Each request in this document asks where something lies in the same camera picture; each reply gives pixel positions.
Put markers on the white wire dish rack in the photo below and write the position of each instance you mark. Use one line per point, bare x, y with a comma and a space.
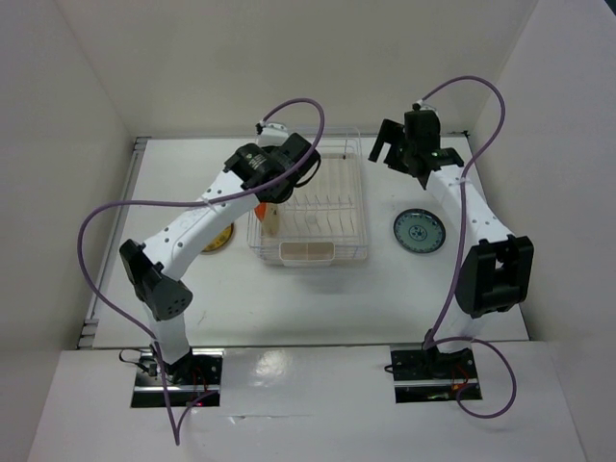
330, 208

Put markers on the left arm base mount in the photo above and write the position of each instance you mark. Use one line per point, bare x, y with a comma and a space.
199, 378

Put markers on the blue patterned plate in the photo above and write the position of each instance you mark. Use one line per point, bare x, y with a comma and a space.
419, 231

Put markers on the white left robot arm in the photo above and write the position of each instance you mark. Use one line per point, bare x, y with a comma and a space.
254, 174

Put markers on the yellow patterned plate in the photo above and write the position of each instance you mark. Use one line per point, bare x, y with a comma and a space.
221, 240

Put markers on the orange plate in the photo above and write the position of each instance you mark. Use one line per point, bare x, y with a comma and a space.
261, 211

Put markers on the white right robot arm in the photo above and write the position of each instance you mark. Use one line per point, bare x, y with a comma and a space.
492, 270

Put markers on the beige cutlery holder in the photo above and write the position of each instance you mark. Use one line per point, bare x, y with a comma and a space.
311, 254

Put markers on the cream patterned plate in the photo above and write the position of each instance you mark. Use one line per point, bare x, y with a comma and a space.
270, 222

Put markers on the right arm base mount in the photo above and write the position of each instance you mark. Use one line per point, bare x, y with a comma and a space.
433, 376

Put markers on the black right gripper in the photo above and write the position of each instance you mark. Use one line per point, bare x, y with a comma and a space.
392, 133

